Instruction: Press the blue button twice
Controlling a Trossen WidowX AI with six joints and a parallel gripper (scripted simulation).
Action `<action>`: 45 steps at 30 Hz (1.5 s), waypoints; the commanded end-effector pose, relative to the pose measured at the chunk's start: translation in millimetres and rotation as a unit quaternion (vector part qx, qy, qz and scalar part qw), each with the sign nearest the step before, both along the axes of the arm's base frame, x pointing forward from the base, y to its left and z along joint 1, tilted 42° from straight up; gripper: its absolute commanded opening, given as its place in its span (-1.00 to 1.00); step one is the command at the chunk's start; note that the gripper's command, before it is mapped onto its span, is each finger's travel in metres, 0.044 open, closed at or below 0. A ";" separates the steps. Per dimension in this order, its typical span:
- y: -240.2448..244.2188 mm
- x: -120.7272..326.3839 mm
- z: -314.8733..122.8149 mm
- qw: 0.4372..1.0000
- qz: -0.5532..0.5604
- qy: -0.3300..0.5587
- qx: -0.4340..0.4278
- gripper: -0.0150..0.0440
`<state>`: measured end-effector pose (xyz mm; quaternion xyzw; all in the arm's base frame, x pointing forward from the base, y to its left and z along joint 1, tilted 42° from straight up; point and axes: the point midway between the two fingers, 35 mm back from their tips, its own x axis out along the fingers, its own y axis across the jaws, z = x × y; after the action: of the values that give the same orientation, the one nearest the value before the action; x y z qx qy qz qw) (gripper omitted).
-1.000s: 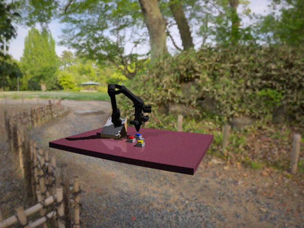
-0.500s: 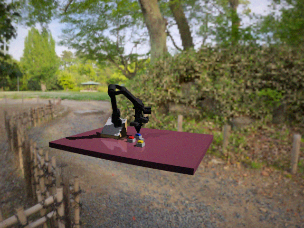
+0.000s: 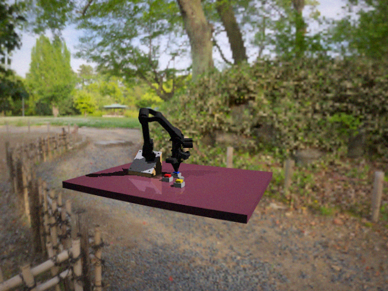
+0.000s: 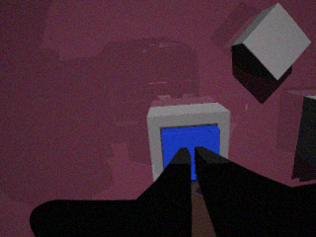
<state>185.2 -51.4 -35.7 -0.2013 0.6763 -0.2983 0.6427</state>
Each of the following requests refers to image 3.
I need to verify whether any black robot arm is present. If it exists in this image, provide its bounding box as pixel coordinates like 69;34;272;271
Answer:
138;108;193;162

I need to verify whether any yellow button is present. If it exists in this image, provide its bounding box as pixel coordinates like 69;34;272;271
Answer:
173;179;185;189

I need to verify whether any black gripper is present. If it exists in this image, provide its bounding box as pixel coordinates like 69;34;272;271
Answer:
166;148;183;172

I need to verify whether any blue button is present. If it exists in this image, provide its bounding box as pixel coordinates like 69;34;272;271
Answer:
171;172;181;178

